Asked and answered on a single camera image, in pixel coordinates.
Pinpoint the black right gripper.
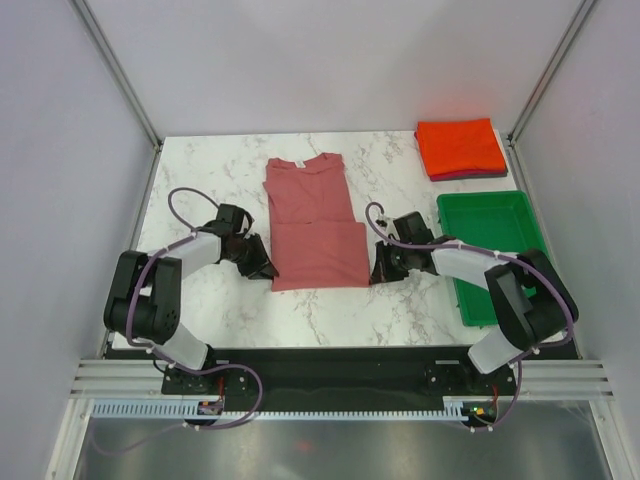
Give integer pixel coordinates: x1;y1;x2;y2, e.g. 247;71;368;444
370;239;414;284

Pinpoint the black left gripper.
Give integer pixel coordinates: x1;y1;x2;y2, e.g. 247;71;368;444
225;233;278;281

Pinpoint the pink t shirt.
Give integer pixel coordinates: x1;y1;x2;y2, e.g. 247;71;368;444
263;153;369;292

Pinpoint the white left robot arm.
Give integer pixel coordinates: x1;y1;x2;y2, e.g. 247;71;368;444
103;230;279;393

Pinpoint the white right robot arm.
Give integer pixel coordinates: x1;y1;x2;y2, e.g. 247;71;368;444
370;236;579;394

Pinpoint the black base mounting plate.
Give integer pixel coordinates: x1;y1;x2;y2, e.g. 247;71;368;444
102;342;581;414

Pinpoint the green plastic tray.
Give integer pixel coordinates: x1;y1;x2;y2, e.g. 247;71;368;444
436;190;548;328

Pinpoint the folded orange t shirt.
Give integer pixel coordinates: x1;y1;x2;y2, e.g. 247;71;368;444
414;118;507;181

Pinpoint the white slotted cable duct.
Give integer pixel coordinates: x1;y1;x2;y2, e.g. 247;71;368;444
92;399;497;421

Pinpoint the aluminium left corner post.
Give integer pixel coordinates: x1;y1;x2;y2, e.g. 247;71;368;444
69;0;163;151

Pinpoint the aluminium corner post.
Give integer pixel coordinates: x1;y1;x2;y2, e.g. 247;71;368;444
69;0;163;151
505;0;600;148

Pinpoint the aluminium right corner post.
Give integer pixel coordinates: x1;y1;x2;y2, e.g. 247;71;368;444
505;0;600;148

